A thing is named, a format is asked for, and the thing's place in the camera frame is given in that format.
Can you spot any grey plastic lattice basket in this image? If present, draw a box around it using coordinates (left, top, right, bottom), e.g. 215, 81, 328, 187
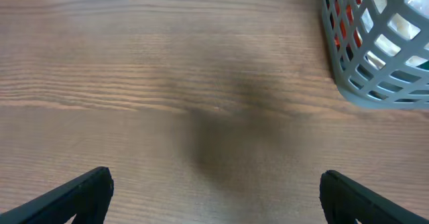
321, 0, 428, 109

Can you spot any beige paper bag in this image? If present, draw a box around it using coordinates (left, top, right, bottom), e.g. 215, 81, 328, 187
353, 0, 428, 71

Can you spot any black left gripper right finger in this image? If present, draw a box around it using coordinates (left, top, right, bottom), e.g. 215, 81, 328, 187
319, 170, 428, 224

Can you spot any orange beige pasta packet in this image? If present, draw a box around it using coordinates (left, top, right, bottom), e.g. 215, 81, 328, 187
333, 0, 363, 50

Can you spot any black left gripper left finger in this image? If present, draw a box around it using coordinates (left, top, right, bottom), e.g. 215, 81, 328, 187
1, 166, 114, 224

